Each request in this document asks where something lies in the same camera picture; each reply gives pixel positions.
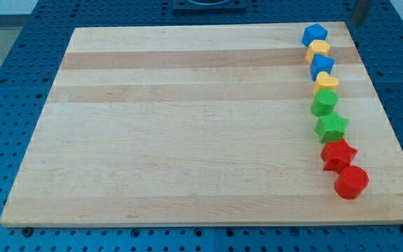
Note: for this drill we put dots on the blue cube block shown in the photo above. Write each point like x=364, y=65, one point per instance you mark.
x=321, y=63

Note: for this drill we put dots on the light wooden board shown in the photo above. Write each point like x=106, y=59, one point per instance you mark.
x=200, y=126

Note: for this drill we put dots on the green cylinder block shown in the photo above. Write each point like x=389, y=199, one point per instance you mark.
x=324, y=102

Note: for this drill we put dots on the green star block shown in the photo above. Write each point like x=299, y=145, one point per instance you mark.
x=331, y=127

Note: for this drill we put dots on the yellow heart block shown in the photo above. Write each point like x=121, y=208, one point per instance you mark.
x=325, y=81

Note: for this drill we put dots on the red star block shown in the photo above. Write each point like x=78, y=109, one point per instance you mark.
x=337, y=155

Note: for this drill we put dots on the yellow hexagon block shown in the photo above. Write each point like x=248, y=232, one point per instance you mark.
x=317, y=46

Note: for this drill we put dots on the blue pentagon block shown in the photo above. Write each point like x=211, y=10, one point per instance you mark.
x=313, y=32

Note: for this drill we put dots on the red cylinder block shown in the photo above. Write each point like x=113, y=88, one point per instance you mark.
x=351, y=182

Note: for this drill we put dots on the grey metal pusher rod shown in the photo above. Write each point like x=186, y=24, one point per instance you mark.
x=360, y=12

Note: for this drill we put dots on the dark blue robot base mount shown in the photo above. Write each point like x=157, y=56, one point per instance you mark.
x=182, y=6

